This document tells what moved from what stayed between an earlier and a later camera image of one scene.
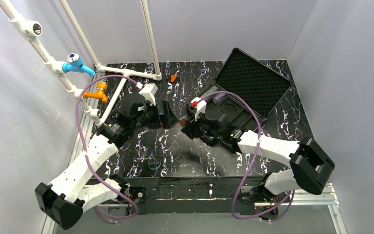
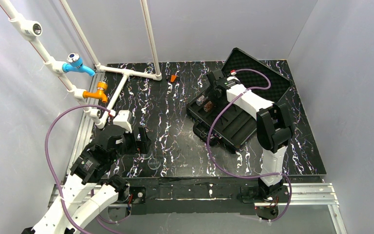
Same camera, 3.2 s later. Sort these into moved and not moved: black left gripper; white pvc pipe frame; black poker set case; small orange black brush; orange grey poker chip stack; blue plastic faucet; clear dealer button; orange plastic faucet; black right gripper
Moved: orange grey poker chip stack; black left gripper; black right gripper
Not moved: small orange black brush; white pvc pipe frame; blue plastic faucet; black poker set case; orange plastic faucet; clear dealer button
